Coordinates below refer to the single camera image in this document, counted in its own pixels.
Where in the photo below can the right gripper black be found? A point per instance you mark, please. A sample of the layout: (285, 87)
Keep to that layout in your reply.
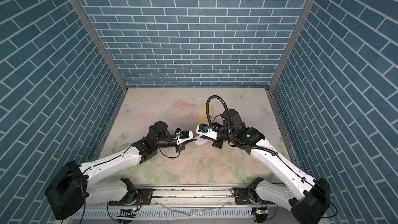
(216, 143)

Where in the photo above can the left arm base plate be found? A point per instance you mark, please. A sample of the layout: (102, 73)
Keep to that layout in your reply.
(138, 198)

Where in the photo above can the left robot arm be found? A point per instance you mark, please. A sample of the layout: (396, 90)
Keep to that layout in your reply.
(68, 190)

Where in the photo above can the left corner aluminium post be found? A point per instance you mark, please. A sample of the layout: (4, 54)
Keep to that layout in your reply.
(88, 25)

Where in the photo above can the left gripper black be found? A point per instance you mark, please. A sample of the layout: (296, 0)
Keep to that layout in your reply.
(192, 140)

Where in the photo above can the right corner aluminium post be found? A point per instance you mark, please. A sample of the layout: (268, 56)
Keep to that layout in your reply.
(292, 40)

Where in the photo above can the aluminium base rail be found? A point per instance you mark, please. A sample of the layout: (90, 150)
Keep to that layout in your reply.
(187, 195)

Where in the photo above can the white letter blue border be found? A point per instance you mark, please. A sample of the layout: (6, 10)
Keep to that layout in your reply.
(199, 140)

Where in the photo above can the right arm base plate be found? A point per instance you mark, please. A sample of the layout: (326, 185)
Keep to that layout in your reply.
(245, 196)

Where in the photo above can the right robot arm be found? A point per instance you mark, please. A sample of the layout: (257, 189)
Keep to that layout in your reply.
(307, 198)

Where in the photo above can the corner aluminium post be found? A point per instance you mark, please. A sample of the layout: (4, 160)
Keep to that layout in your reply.
(88, 25)
(292, 40)

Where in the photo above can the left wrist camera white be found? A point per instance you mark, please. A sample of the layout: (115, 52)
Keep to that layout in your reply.
(183, 136)

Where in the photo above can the yellow envelope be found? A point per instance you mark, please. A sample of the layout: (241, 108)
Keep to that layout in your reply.
(202, 113)

